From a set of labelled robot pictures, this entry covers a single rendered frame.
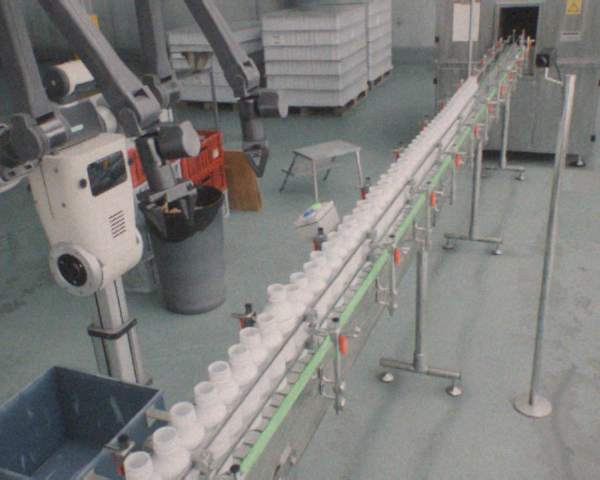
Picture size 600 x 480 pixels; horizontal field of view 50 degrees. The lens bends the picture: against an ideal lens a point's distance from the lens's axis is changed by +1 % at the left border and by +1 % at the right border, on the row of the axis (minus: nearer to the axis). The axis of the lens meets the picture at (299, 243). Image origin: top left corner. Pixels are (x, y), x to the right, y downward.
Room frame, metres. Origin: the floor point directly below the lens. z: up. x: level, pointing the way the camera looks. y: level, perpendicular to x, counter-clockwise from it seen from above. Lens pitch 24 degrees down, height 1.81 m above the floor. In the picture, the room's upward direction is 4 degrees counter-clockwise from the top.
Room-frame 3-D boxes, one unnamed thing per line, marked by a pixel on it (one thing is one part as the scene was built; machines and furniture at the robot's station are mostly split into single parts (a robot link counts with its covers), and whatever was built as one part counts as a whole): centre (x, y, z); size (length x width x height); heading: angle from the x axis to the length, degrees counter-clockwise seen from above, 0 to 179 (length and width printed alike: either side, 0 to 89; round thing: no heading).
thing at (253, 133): (1.67, 0.10, 1.39); 0.10 x 0.07 x 0.07; 5
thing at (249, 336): (1.04, 0.10, 1.08); 0.06 x 0.06 x 0.17
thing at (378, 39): (9.96, -0.94, 0.59); 1.25 x 1.03 x 1.17; 157
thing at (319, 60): (8.48, -0.38, 0.59); 1.24 x 1.03 x 1.17; 158
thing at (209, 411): (0.87, 0.17, 1.08); 0.06 x 0.06 x 0.17
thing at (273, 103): (1.65, 0.07, 1.49); 0.12 x 0.09 x 0.12; 67
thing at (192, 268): (3.31, 0.62, 0.32); 0.45 x 0.45 x 0.64
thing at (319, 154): (5.00, -0.21, 0.21); 0.61 x 0.47 x 0.41; 29
